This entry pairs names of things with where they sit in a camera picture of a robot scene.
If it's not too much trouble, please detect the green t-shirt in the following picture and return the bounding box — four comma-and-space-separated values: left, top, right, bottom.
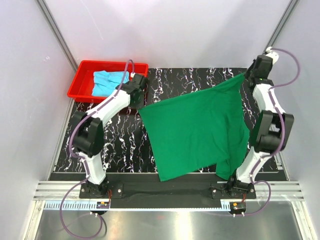
139, 74, 250, 182

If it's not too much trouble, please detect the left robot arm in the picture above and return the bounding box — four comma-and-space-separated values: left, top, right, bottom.
69, 73, 149, 199

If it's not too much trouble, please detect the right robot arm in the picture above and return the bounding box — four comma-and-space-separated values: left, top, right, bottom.
225, 50, 294, 199

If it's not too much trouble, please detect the blue folded t-shirt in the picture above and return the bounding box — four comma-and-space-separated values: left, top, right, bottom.
91, 70, 129, 97

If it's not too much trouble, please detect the red plastic bin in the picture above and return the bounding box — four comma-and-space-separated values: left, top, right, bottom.
67, 60, 149, 105

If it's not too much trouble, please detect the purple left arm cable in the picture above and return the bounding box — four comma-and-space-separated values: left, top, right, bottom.
59, 59, 137, 237

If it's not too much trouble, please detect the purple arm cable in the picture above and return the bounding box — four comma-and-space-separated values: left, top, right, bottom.
199, 47, 300, 216
59, 59, 137, 237

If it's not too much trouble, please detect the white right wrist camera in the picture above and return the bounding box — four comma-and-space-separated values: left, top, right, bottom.
264, 46, 279, 65

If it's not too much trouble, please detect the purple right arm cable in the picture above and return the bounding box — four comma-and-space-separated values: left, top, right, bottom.
199, 47, 300, 216

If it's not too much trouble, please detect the aluminium frame post right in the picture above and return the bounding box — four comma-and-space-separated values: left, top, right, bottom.
261, 0, 300, 54

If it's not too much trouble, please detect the aluminium frame post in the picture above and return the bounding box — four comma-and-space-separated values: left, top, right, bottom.
35, 0, 78, 72
261, 0, 300, 54

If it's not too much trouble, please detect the aluminium frame post left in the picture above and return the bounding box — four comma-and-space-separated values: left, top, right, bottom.
35, 0, 78, 72

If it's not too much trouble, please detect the aluminium front rail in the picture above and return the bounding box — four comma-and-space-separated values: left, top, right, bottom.
33, 181, 304, 212

